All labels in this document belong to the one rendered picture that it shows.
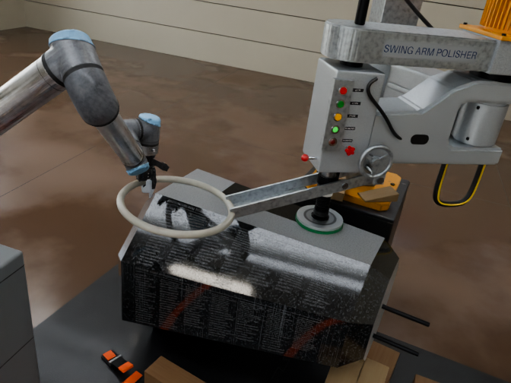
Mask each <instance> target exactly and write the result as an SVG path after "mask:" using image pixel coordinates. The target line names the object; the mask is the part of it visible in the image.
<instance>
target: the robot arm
mask: <svg viewBox="0 0 511 383"><path fill-rule="evenodd" d="M49 48H50V49H49V50H48V51H46V52H45V53H43V54H42V55H41V57H40V58H39V59H37V60H36V61H35V62H34V63H32V64H31V65H29V66H28V67H27V68H25V69H24V70H23V71H22V72H20V73H19V74H17V75H16V76H15V77H13V78H12V79H11V80H10V81H8V82H7V83H6V84H4V85H3V86H1V87H0V136H1V135H3V134H4V133H5V132H7V131H8V130H10V129H11V128H13V127H14V126H16V124H18V123H19V122H21V121H23V120H24V119H25V118H26V117H28V116H29V115H31V114H32V113H34V112H36V111H37V110H38V109H39V108H41V107H42V106H44V105H45V104H47V103H48V102H49V101H50V100H52V99H54V98H55V97H57V96H58V95H59V94H61V93H62V92H63V91H65V90H67V92H68V95H69V96H70V98H71V101H72V102H73V104H74V106H75V108H76V110H77V111H78V114H79V115H80V117H81V118H82V119H83V120H84V121H85V122H86V123H87V124H88V125H91V126H93V127H96V128H97V130H98V131H99V133H101V135H102V136H103V137H104V139H105V140H106V142H107V143H108V144H109V145H110V146H111V148H112V149H113V150H114V152H115V153H116V154H117V156H118V157H119V159H120V160H121V161H122V163H123V164H124V166H125V169H126V172H127V173H128V175H130V176H135V177H136V179H137V180H138V181H139V182H140V181H146V185H141V191H142V192H143V193H149V198H151V196H152V194H153V193H154V189H155V187H156V183H157V178H156V169H155V166H157V167H159V169H161V170H163V171H167V170H168V169H169V168H170V167H169V166H168V165H167V164H166V163H164V162H160V161H159V160H156V159H154V158H155V155H156V154H157V153H158V147H159V138H160V127H161V125H160V118H159V117H158V116H156V115H154V114H150V113H141V114H140V115H139V116H138V117H139V118H138V119H122V117H121V115H120V114H119V102H118V100H117V99H116V96H115V94H114V92H113V90H112V88H111V86H110V83H109V81H108V79H107V77H106V74H105V72H104V70H103V67H102V65H101V63H100V60H99V57H98V55H97V52H96V48H95V45H94V44H93V43H92V41H91V39H90V37H89V36H88V35H87V34H86V33H85V32H82V31H80V30H61V31H59V32H56V33H54V34H53V35H52V36H51V37H50V38H49ZM150 179H151V180H150Z"/></svg>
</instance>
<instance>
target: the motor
mask: <svg viewBox="0 0 511 383"><path fill-rule="evenodd" d="M480 25H483V26H478V25H470V24H468V23H467V22H464V23H463V24H460V25H459V27H460V28H462V29H465V30H470V31H472V32H475V33H479V34H482V35H485V36H489V37H492V38H494V39H497V40H502V41H510V42H511V0H487V2H486V5H485V7H484V11H483V14H482V17H481V21H480Z"/></svg>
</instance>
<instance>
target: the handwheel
mask: <svg viewBox="0 0 511 383"><path fill-rule="evenodd" d="M376 149H382V150H385V151H386V152H387V154H386V155H384V156H382V157H378V156H373V155H372V154H368V153H369V152H371V151H373V150H376ZM365 157H366V158H367V159H368V160H369V161H370V165H371V166H372V167H373V168H372V172H371V174H368V173H366V172H365V171H364V170H363V160H364V158H365ZM387 158H389V162H388V164H387V166H386V168H385V169H384V170H383V171H382V172H380V173H377V174H376V168H379V167H380V166H381V165H382V161H383V160H385V159H387ZM393 160H394V157H393V153H392V151H391V150H390V148H388V147H387V146H385V145H382V144H377V145H373V146H371V147H369V148H367V149H366V150H365V151H364V152H363V153H362V154H361V156H360V159H359V161H358V169H359V171H360V173H361V175H362V176H364V177H366V178H368V179H377V178H379V177H381V176H384V175H385V174H386V173H387V172H388V171H389V170H390V168H391V167H392V164H393Z"/></svg>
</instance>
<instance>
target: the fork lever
mask: <svg viewBox="0 0 511 383"><path fill-rule="evenodd" d="M372 168H373V167H372V166H371V165H370V163H364V165H363V170H364V171H365V172H366V171H368V172H369V173H368V174H371V172H372ZM353 174H357V173H340V175H339V178H341V177H345V176H350V175H353ZM317 176H318V173H313V174H310V175H307V176H301V177H298V178H295V179H289V180H286V181H283V182H277V183H274V184H270V185H265V186H262V187H258V188H253V189H250V190H246V191H241V192H237V193H234V194H231V195H225V198H226V200H227V199H229V200H231V201H232V203H233V206H234V207H232V208H230V212H234V213H235V217H234V218H238V217H243V216H246V215H250V214H255V213H258V212H262V211H265V210H270V209H273V208H276V207H282V206H285V205H289V204H294V203H297V202H301V201H305V200H309V199H312V198H317V197H321V196H324V195H330V194H333V193H336V192H341V191H344V190H348V189H351V188H356V187H360V186H363V185H368V184H371V183H373V179H368V178H366V177H364V176H362V175H360V176H355V177H351V178H348V179H342V180H339V181H336V182H330V183H327V184H324V185H318V186H316V187H312V188H305V186H308V185H314V184H317V183H318V182H317V181H316V180H317ZM383 182H384V178H383V177H379V178H378V179H377V183H378V184H382V183H383Z"/></svg>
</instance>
